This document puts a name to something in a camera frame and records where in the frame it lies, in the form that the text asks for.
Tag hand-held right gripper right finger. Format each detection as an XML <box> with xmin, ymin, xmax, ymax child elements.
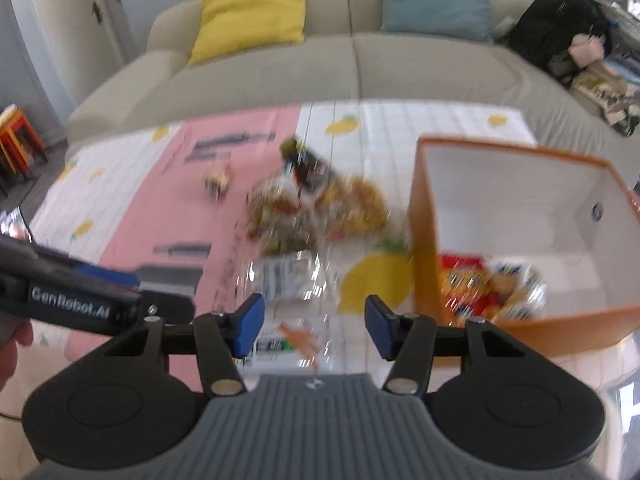
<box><xmin>364</xmin><ymin>294</ymin><xmax>533</xmax><ymax>396</ymax></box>

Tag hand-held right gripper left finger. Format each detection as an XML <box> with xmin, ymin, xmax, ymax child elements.
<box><xmin>100</xmin><ymin>292</ymin><xmax>266</xmax><ymax>397</ymax></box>

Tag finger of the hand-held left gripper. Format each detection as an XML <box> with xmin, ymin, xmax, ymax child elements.
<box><xmin>137</xmin><ymin>287</ymin><xmax>197</xmax><ymax>327</ymax></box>
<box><xmin>0</xmin><ymin>232</ymin><xmax>142</xmax><ymax>291</ymax></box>

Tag small clear snack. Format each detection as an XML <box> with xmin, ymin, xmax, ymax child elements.
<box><xmin>203</xmin><ymin>162</ymin><xmax>236</xmax><ymax>202</ymax></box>

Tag orange storage box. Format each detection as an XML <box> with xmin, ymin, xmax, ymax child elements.
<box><xmin>407</xmin><ymin>135</ymin><xmax>640</xmax><ymax>357</ymax></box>

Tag person's left hand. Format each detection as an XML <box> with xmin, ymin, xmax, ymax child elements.
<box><xmin>0</xmin><ymin>317</ymin><xmax>35</xmax><ymax>393</ymax></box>

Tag clear packet with orange pieces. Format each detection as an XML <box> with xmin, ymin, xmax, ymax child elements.
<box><xmin>254</xmin><ymin>320</ymin><xmax>327</xmax><ymax>373</ymax></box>

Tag clear white snack packet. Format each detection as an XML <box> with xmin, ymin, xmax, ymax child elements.
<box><xmin>249</xmin><ymin>251</ymin><xmax>327</xmax><ymax>304</ymax></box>

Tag pink white printed tablecloth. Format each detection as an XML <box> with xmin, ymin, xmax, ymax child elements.
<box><xmin>25</xmin><ymin>100</ymin><xmax>640</xmax><ymax>480</ymax></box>

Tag red snack packet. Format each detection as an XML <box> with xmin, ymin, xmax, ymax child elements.
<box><xmin>436</xmin><ymin>254</ymin><xmax>495</xmax><ymax>322</ymax></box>

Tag clear packet green snack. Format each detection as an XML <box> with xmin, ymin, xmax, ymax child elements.
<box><xmin>246</xmin><ymin>179</ymin><xmax>322</xmax><ymax>257</ymax></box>

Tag clear yellow snack packet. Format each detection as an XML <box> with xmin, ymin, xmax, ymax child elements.
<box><xmin>487</xmin><ymin>260</ymin><xmax>549</xmax><ymax>322</ymax></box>

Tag red and yellow stool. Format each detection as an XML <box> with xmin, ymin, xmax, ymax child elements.
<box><xmin>0</xmin><ymin>103</ymin><xmax>49</xmax><ymax>183</ymax></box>

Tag black snack packet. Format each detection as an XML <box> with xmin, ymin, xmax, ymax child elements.
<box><xmin>279</xmin><ymin>135</ymin><xmax>335</xmax><ymax>197</ymax></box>

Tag white door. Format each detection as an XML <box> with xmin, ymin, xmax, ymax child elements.
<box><xmin>22</xmin><ymin>0</ymin><xmax>138</xmax><ymax>111</ymax></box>

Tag beige sofa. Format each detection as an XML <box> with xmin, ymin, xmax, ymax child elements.
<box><xmin>65</xmin><ymin>0</ymin><xmax>640</xmax><ymax>153</ymax></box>

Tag yellow cushion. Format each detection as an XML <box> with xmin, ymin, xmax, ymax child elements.
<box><xmin>187</xmin><ymin>0</ymin><xmax>307</xmax><ymax>67</ymax></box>

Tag pile of printed papers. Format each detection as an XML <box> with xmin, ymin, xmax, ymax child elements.
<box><xmin>570</xmin><ymin>67</ymin><xmax>640</xmax><ymax>137</ymax></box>

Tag light blue cushion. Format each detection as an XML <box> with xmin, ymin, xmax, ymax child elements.
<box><xmin>380</xmin><ymin>0</ymin><xmax>494</xmax><ymax>44</ymax></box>

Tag black backpack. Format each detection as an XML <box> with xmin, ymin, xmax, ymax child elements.
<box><xmin>507</xmin><ymin>0</ymin><xmax>614</xmax><ymax>87</ymax></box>

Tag white pink bag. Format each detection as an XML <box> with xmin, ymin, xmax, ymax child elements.
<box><xmin>569</xmin><ymin>34</ymin><xmax>607</xmax><ymax>67</ymax></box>

